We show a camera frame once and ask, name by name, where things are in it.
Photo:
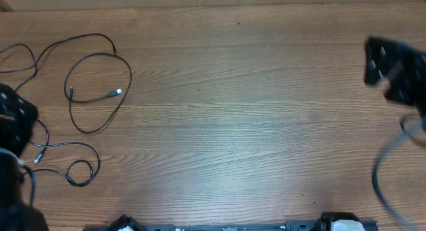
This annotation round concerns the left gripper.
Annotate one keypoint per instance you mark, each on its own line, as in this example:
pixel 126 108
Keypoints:
pixel 20 130

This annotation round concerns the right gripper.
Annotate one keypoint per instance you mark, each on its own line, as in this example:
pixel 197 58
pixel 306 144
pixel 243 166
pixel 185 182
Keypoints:
pixel 412 68

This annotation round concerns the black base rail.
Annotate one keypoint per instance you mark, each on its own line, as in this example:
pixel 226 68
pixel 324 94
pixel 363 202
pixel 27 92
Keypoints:
pixel 328 221

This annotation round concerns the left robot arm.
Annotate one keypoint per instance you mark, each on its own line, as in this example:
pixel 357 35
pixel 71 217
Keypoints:
pixel 15 214

